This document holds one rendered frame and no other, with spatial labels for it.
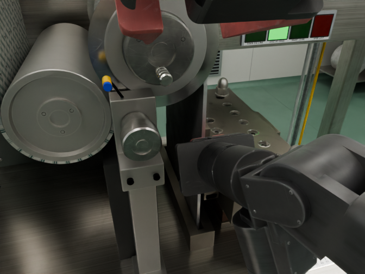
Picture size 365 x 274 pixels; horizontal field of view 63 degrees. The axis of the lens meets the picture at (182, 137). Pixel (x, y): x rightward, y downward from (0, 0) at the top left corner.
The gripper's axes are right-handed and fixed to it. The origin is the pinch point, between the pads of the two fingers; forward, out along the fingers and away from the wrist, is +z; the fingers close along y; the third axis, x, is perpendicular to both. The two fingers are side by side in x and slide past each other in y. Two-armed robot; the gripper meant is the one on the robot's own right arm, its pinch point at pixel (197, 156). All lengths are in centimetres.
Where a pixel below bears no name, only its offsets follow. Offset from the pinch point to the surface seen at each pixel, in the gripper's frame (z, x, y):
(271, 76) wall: 278, 37, 182
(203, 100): -6.6, 8.2, -0.3
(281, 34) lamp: 21.7, 22.8, 30.9
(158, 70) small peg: -12.6, 11.6, -6.7
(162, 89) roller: -8.5, 9.9, -5.8
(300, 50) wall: 265, 62, 214
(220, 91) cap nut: 26.8, 11.0, 15.6
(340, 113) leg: 53, -1, 74
